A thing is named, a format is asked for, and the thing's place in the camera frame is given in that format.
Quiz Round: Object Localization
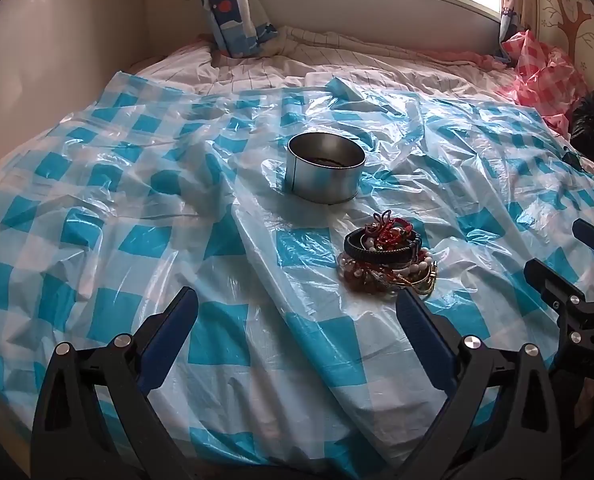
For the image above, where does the tree decorated headboard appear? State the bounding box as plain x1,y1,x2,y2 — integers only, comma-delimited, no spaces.
532,0,594,96

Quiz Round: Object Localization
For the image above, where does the pink and blue curtain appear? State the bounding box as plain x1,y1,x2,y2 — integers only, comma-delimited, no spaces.
498,0,534,53

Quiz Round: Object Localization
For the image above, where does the blue checkered plastic sheet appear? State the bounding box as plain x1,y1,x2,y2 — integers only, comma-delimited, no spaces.
0,71,594,466

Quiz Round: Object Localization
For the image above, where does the pile of jewelry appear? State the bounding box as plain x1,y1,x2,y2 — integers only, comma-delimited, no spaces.
337,210,439,302

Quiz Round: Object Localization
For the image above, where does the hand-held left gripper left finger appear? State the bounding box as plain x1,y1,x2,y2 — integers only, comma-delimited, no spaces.
30,286,200,480

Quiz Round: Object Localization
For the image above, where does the pink striped bedsheet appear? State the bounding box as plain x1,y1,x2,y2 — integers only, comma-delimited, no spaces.
127,25,522,106

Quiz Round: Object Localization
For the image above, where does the pink checkered plastic bag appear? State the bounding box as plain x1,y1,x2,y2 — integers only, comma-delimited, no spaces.
497,30,590,136

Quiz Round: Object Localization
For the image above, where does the round metal tin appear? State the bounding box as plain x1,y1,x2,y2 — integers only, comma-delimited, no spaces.
287,131,367,205

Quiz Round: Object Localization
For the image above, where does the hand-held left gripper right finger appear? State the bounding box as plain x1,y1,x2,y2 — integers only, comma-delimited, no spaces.
396,287,562,480

